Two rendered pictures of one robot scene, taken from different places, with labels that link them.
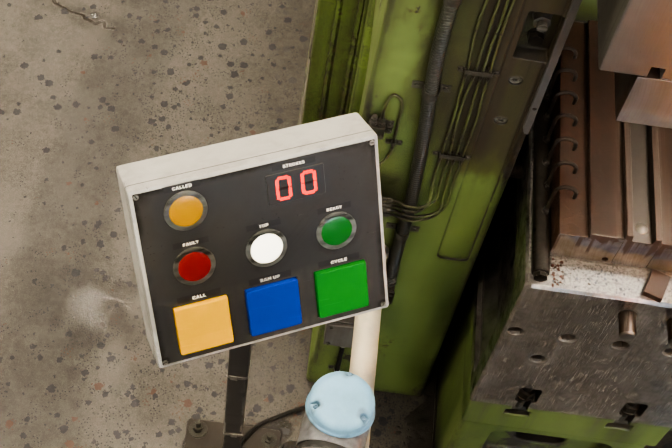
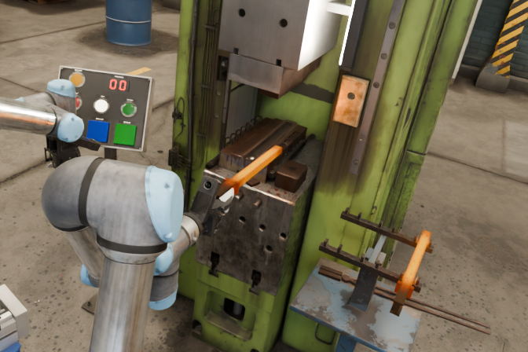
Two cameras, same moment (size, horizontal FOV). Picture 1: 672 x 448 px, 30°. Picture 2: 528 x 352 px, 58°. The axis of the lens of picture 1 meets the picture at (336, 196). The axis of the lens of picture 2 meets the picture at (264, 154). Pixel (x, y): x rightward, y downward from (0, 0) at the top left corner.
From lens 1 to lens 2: 1.39 m
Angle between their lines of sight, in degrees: 34
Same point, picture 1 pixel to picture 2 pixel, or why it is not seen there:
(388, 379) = (192, 289)
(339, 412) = (55, 83)
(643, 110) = (235, 72)
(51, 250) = not seen: hidden behind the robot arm
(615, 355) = (241, 228)
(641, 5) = (225, 12)
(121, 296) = not seen: hidden behind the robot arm
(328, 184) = (130, 89)
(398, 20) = (179, 57)
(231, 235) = (89, 96)
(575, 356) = (227, 227)
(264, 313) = (93, 131)
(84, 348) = not seen: hidden behind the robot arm
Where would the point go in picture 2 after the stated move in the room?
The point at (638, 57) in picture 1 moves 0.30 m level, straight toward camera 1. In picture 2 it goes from (229, 42) to (152, 49)
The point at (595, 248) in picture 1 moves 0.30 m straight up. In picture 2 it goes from (233, 163) to (243, 88)
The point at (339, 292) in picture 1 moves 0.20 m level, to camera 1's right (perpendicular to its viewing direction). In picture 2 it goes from (123, 134) to (166, 152)
